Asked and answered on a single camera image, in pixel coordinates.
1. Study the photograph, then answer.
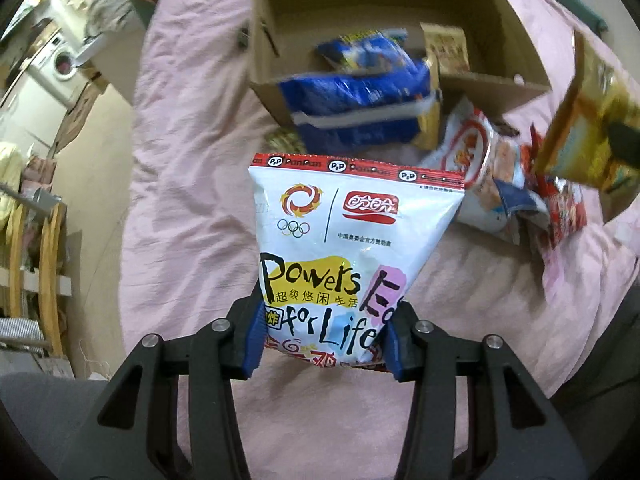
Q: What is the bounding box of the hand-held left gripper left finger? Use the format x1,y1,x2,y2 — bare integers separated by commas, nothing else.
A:
70,287,266,480

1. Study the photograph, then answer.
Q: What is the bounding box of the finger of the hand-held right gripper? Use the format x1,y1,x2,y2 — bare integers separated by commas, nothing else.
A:
607,122,640,171

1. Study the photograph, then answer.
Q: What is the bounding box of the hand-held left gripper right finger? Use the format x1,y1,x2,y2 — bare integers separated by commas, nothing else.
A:
382,305,576,480

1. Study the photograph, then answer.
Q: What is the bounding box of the yellow snack bag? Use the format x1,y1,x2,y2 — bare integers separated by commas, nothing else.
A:
532,30,640,196

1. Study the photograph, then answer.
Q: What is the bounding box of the white snack bag black lettering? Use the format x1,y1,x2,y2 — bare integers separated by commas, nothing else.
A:
248,152,467,373

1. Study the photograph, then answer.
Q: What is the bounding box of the red snack packet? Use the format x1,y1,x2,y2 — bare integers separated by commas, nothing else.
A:
520,127,589,252

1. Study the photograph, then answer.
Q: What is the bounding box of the white snack bag red circle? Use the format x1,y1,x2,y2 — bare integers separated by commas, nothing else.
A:
420,97,540,246

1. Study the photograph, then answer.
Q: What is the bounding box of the pink blanket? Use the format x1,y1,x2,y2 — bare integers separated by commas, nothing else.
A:
120,0,640,480

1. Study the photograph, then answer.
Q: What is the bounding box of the beige snack packet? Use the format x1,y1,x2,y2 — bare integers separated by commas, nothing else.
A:
421,22,471,74

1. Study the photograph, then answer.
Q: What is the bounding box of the wooden chair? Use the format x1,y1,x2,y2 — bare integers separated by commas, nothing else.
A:
0,199,69,361

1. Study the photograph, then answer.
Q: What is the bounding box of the blue snack bag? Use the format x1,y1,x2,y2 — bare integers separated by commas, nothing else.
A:
277,67,442,150
316,30,426,77

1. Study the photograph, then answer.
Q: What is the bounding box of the brown patterned rug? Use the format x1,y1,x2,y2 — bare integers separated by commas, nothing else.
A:
51,81,102,157

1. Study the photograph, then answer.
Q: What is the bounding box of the white low table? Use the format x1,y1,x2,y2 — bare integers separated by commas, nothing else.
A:
75,35,151,105

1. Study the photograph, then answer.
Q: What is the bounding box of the white washing machine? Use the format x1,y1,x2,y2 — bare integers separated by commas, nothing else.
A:
29,35,84,97

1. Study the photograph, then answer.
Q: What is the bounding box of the pile of pale cloths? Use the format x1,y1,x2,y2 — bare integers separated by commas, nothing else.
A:
82,0,146,41

